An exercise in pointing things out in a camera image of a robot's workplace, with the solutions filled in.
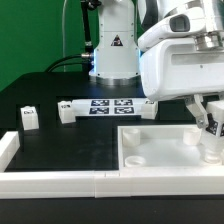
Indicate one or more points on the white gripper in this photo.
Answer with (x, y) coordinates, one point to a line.
(182, 55)

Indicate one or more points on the white square tabletop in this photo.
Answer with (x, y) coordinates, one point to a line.
(161, 146)

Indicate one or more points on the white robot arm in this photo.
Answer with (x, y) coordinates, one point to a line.
(116, 59)

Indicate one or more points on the white U-shaped fence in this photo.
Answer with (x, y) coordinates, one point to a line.
(118, 183)

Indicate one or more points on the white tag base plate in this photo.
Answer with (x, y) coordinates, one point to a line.
(107, 107)

